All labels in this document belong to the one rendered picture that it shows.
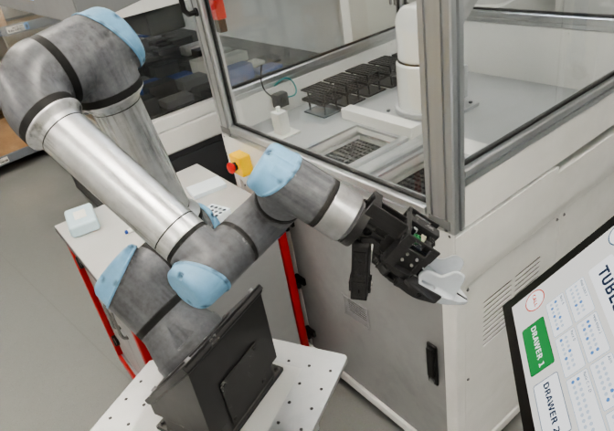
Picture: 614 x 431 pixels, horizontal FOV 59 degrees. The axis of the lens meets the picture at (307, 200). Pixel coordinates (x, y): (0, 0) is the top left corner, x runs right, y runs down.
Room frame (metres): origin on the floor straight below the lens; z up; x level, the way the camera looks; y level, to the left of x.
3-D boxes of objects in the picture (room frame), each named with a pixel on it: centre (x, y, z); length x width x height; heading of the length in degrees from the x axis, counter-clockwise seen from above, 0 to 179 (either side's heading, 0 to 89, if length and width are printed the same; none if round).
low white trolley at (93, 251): (1.59, 0.48, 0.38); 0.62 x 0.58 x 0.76; 33
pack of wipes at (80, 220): (1.65, 0.78, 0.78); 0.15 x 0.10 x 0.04; 23
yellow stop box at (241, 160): (1.68, 0.20, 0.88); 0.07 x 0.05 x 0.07; 33
